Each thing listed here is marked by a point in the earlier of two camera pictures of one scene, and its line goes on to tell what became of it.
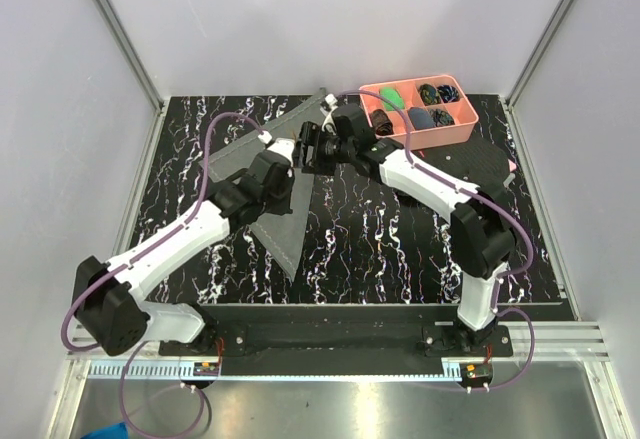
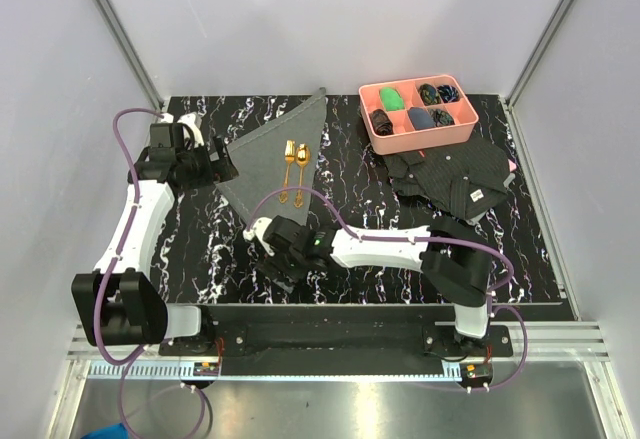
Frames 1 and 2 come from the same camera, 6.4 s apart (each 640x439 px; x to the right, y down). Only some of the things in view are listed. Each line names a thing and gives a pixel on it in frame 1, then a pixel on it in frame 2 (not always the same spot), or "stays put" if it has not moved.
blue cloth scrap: x=115 y=431 stays put
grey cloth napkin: x=282 y=233 stays put
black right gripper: x=318 y=166 → x=272 y=265
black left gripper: x=285 y=207 → x=224 y=168
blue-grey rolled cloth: x=421 y=118 stays put
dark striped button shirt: x=476 y=158 stays put
